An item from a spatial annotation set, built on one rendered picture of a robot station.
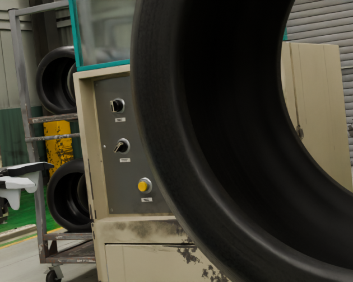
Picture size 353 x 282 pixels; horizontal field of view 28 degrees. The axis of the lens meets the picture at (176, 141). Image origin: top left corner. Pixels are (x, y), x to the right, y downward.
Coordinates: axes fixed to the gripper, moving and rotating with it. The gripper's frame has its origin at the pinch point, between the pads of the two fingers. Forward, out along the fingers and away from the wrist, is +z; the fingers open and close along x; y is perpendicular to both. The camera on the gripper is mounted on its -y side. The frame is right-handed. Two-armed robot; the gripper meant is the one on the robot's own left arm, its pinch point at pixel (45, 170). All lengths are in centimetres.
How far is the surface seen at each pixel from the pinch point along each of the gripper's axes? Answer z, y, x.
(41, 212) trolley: -98, 98, -324
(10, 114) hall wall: -327, 116, -1015
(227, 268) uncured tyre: 34, 0, 58
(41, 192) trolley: -97, 85, -328
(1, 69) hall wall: -333, 40, -1029
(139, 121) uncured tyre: 26, -16, 51
